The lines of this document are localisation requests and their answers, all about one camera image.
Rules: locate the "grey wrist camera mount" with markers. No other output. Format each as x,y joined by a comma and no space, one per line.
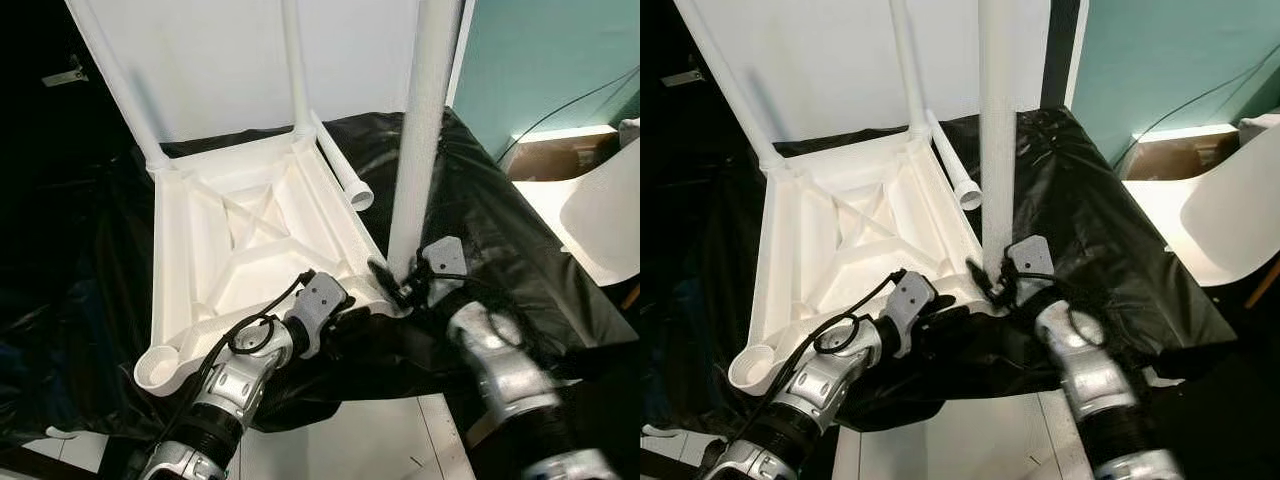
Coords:
1030,258
320,300
912,298
445,258

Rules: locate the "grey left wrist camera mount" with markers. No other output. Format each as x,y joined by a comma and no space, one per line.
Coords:
912,298
320,300

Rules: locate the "white shell chair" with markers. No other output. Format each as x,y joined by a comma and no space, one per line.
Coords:
600,220
1230,215

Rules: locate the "small grey metal plate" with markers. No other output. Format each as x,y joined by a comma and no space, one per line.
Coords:
685,77
65,76

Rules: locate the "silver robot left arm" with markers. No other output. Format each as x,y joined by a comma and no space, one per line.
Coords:
825,380
240,380

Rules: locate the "black table cloth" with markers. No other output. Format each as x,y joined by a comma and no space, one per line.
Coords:
1110,220
520,220

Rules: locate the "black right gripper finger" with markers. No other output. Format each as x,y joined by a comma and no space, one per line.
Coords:
384,277
978,274

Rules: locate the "large white backdrop panel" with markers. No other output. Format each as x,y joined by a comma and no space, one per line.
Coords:
220,60
830,60

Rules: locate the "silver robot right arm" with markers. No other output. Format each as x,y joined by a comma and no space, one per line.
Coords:
1090,370
500,370

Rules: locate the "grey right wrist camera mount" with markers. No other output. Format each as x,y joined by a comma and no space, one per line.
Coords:
445,258
1030,258

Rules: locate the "white bag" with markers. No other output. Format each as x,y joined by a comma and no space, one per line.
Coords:
631,130
1260,127

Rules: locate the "white plastic table top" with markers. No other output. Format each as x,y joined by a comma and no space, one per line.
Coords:
240,250
840,250

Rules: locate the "brown box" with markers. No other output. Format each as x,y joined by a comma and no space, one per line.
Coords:
555,160

